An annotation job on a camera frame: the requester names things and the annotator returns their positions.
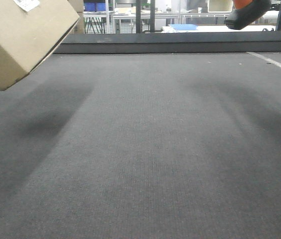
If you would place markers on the brown cardboard package box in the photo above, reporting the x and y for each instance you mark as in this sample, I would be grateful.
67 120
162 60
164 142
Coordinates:
30 30

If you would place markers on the orange black barcode scanner gun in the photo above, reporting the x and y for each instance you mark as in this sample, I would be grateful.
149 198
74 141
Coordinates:
246 12

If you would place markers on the blue plastic tray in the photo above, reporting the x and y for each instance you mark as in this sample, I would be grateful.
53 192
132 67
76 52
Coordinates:
183 27

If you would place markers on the white metal workbench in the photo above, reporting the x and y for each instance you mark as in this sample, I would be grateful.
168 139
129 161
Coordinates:
119 23

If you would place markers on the blue storage bins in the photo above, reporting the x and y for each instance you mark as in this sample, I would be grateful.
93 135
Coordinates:
94 7

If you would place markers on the large stacked cardboard boxes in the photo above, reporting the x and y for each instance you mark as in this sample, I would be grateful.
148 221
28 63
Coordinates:
78 6

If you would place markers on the black vertical post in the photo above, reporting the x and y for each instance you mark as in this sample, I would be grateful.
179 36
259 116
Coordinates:
138 16
152 16

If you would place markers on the black vertical post right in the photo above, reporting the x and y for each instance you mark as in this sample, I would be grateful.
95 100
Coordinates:
152 16

